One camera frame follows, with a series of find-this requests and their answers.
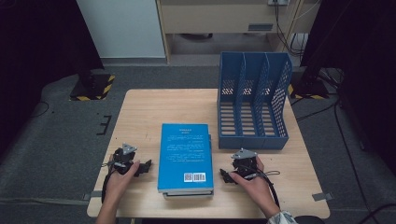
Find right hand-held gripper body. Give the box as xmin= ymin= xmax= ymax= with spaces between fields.
xmin=231 ymin=148 xmax=260 ymax=180

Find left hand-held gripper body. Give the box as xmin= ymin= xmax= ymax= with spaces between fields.
xmin=108 ymin=143 xmax=138 ymax=175

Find blue file rack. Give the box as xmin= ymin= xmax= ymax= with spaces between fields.
xmin=217 ymin=50 xmax=293 ymax=151

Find blue book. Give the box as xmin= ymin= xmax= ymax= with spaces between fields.
xmin=157 ymin=122 xmax=215 ymax=194

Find black book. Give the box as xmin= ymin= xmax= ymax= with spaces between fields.
xmin=162 ymin=133 xmax=215 ymax=200

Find person's left hand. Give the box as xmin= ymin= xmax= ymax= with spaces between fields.
xmin=104 ymin=160 xmax=141 ymax=203

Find person's right hand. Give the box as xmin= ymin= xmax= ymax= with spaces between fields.
xmin=228 ymin=156 xmax=281 ymax=218

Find black tape marks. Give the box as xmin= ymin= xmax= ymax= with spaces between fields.
xmin=95 ymin=115 xmax=112 ymax=136

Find grey tape strip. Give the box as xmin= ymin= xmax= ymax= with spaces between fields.
xmin=312 ymin=191 xmax=333 ymax=202
xmin=82 ymin=189 xmax=106 ymax=201

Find grey floor mat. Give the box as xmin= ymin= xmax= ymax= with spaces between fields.
xmin=0 ymin=63 xmax=396 ymax=224

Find striped stand base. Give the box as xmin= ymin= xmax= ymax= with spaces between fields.
xmin=288 ymin=78 xmax=331 ymax=101
xmin=68 ymin=69 xmax=116 ymax=102

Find black round object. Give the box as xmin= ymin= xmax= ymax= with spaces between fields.
xmin=293 ymin=215 xmax=326 ymax=224

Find white panel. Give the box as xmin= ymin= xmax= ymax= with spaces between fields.
xmin=76 ymin=0 xmax=166 ymax=59

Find grey vent plate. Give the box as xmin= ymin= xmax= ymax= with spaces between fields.
xmin=247 ymin=22 xmax=275 ymax=32

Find black curtain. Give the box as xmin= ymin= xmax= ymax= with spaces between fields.
xmin=0 ymin=0 xmax=106 ymax=157
xmin=300 ymin=0 xmax=396 ymax=175

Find beige cabinet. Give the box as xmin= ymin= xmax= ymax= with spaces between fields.
xmin=155 ymin=0 xmax=321 ymax=64

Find left hand-held gripper cable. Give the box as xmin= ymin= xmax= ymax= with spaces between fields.
xmin=100 ymin=161 xmax=116 ymax=203

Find black floor cable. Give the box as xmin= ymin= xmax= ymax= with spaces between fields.
xmin=295 ymin=92 xmax=375 ymax=224
xmin=28 ymin=100 xmax=50 ymax=119

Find black cable bundle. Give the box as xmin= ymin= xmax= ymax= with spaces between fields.
xmin=273 ymin=0 xmax=310 ymax=59

